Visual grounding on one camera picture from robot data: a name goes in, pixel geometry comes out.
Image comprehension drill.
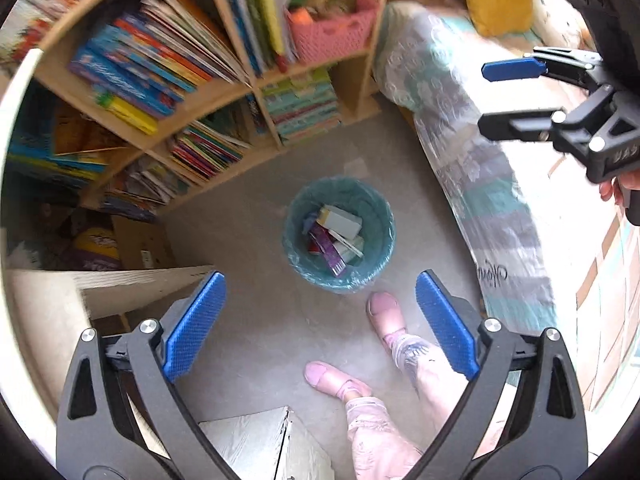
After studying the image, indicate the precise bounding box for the light wooden panel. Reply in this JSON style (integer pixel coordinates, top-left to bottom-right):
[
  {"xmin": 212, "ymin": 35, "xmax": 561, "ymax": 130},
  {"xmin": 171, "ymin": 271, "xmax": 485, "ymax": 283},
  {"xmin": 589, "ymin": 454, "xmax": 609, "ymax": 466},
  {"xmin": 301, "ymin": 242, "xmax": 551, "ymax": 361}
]
[
  {"xmin": 197, "ymin": 406, "xmax": 336, "ymax": 480},
  {"xmin": 7, "ymin": 265, "xmax": 216, "ymax": 333}
]

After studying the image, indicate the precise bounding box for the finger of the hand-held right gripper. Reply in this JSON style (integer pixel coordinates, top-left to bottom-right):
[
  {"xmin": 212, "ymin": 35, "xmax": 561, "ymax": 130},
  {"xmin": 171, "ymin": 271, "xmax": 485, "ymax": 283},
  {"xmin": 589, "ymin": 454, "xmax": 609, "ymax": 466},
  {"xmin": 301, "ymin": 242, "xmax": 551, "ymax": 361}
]
[
  {"xmin": 481, "ymin": 46, "xmax": 613, "ymax": 93},
  {"xmin": 477, "ymin": 85, "xmax": 640, "ymax": 184}
]

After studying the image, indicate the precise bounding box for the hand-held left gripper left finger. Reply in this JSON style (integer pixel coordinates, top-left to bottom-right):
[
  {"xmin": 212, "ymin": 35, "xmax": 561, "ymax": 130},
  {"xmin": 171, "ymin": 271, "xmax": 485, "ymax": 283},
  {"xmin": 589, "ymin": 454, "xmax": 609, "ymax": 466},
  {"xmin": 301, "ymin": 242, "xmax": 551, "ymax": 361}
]
[{"xmin": 56, "ymin": 270, "xmax": 236, "ymax": 480}]

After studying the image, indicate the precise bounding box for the purple and yellow packet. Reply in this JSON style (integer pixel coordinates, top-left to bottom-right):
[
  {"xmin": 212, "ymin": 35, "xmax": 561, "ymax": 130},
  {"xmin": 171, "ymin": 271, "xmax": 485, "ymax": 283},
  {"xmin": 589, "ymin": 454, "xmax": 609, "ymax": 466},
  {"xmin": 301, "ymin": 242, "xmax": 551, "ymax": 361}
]
[{"xmin": 70, "ymin": 225, "xmax": 123, "ymax": 271}]

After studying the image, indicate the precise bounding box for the upright row of thin books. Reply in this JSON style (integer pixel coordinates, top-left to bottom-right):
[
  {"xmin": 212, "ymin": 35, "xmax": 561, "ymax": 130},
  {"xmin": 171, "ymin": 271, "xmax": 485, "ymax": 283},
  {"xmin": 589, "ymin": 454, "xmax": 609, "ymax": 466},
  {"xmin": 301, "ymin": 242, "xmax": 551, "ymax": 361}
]
[{"xmin": 217, "ymin": 0, "xmax": 296, "ymax": 76}]

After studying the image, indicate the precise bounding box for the stack of pastel books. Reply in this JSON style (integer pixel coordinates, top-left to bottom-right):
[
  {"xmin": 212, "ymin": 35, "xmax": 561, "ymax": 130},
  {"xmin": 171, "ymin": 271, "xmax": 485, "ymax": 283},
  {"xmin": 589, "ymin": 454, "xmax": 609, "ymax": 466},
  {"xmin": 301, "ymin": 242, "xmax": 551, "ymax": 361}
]
[{"xmin": 260, "ymin": 67, "xmax": 343, "ymax": 146}]

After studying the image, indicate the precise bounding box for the pink plastic basket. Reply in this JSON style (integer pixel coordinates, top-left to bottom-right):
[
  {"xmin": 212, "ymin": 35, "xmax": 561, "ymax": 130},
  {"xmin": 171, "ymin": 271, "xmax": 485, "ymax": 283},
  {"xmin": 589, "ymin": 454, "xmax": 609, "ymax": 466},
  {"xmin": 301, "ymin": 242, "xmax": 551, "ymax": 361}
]
[{"xmin": 285, "ymin": 0, "xmax": 381, "ymax": 66}]

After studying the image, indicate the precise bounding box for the brown cardboard box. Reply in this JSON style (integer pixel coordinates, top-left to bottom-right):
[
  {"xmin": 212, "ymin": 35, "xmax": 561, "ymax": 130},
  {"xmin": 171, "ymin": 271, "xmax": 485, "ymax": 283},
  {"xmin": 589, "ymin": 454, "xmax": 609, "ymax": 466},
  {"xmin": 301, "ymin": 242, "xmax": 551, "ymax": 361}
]
[{"xmin": 110, "ymin": 215, "xmax": 178, "ymax": 271}]

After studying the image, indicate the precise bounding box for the bin with teal bag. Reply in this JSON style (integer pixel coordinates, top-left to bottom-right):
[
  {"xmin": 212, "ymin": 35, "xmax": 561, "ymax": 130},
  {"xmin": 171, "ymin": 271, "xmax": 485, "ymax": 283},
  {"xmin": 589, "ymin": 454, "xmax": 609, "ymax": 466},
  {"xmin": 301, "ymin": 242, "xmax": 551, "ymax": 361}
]
[{"xmin": 282, "ymin": 176, "xmax": 397, "ymax": 295}]

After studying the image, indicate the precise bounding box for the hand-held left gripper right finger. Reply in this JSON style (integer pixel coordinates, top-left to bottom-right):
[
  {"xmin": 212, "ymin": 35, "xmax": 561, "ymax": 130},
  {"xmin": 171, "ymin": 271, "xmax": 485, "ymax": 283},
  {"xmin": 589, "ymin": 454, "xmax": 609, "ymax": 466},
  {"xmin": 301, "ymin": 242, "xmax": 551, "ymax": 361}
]
[{"xmin": 410, "ymin": 269, "xmax": 588, "ymax": 480}]

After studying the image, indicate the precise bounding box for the leaning row of colourful books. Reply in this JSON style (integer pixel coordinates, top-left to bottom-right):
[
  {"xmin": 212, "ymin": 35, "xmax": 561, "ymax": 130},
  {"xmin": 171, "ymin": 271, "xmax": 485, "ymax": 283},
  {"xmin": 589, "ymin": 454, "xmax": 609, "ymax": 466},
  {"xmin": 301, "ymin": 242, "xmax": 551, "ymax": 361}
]
[{"xmin": 67, "ymin": 0, "xmax": 251, "ymax": 136}]

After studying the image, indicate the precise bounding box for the patterned bedspread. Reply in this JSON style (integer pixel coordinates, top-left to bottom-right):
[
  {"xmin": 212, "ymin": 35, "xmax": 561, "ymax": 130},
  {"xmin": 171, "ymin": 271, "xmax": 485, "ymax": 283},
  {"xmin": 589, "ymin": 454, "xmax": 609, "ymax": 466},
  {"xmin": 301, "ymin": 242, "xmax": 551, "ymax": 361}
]
[{"xmin": 372, "ymin": 0, "xmax": 640, "ymax": 413}]

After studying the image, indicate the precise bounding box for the pile of worn booklets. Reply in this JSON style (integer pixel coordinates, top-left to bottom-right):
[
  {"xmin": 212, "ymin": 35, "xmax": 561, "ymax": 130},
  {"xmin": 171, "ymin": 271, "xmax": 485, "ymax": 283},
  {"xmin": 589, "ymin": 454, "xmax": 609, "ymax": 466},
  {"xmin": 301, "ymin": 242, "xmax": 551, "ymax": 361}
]
[{"xmin": 100, "ymin": 155, "xmax": 191, "ymax": 221}]

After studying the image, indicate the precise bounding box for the wooden bookshelf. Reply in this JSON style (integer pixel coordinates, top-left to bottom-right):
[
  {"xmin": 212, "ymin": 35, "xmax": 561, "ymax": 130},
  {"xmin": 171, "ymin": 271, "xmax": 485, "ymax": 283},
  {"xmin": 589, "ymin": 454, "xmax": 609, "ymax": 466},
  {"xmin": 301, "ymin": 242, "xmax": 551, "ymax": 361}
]
[{"xmin": 0, "ymin": 0, "xmax": 396, "ymax": 221}]

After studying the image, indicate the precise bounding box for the pile of large picture books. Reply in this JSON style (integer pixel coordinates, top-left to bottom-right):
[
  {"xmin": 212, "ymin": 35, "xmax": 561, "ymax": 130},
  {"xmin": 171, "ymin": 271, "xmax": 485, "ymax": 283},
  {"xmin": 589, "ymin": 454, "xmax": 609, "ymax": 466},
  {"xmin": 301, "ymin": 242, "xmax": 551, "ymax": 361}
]
[{"xmin": 5, "ymin": 85, "xmax": 126, "ymax": 186}]

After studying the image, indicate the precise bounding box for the person's right hand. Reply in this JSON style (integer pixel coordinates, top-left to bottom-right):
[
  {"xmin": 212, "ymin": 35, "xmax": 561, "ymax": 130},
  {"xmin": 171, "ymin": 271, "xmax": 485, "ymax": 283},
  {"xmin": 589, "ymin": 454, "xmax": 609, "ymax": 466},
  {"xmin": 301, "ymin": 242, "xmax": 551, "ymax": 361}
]
[{"xmin": 599, "ymin": 170, "xmax": 640, "ymax": 207}]

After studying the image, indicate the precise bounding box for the purple toothbrush package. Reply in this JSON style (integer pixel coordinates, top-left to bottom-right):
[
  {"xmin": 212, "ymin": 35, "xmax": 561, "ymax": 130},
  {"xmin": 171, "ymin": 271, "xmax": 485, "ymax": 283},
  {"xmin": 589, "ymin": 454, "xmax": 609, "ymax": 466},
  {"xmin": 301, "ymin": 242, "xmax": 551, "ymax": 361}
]
[{"xmin": 310, "ymin": 225, "xmax": 348, "ymax": 278}]

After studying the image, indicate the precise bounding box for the leaning row of small books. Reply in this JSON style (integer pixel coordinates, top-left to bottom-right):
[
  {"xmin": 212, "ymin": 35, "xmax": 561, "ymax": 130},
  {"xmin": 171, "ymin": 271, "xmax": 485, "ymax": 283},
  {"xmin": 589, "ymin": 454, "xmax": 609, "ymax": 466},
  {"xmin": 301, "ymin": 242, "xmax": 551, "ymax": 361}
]
[{"xmin": 167, "ymin": 105, "xmax": 251, "ymax": 181}]

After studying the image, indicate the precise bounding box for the pink shoe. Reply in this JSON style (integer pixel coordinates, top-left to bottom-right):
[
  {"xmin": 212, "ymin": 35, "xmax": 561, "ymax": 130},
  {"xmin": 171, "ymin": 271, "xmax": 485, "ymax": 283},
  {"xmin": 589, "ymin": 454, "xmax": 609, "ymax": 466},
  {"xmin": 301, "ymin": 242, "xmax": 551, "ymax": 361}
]
[
  {"xmin": 304, "ymin": 361, "xmax": 373, "ymax": 402},
  {"xmin": 366, "ymin": 292, "xmax": 408, "ymax": 348}
]

